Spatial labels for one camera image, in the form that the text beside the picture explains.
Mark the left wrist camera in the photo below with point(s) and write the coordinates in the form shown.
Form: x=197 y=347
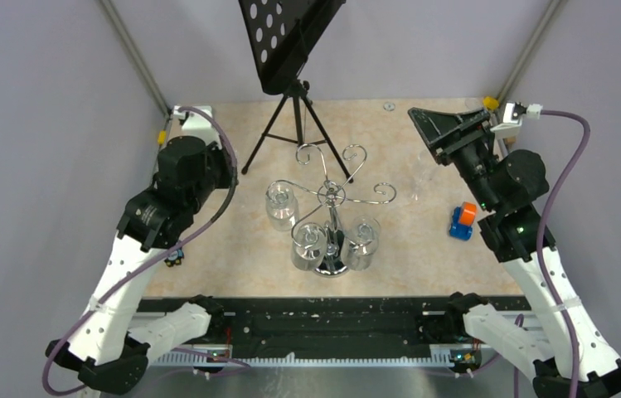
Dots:
x=195 y=125

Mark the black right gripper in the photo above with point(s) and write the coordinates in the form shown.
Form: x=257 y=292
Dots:
x=439 y=127

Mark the yellow corner clip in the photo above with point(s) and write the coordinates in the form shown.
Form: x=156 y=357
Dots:
x=162 y=137
x=490 y=103

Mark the chrome wine glass rack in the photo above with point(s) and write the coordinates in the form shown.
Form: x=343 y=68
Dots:
x=321 y=205

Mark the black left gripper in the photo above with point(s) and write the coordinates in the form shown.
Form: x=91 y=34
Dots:
x=228 y=177

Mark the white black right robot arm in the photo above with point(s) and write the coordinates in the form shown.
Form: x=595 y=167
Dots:
x=573 y=359

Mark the clear wine glass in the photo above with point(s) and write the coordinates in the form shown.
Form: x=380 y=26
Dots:
x=281 y=206
x=426 y=175
x=309 y=246
x=361 y=242

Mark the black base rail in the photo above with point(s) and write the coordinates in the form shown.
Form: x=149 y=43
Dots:
x=343 y=329

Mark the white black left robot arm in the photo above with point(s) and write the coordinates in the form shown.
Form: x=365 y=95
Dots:
x=192 y=188

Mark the black music stand tripod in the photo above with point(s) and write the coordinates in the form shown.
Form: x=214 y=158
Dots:
x=282 y=35

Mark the blue orange toy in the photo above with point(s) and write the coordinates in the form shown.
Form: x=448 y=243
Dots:
x=463 y=217

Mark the blue owl sticker toy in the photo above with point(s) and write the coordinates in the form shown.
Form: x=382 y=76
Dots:
x=175 y=258

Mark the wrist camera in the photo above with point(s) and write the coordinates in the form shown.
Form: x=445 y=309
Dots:
x=195 y=125
x=512 y=118

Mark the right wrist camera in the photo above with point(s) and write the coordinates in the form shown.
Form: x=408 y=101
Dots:
x=512 y=118

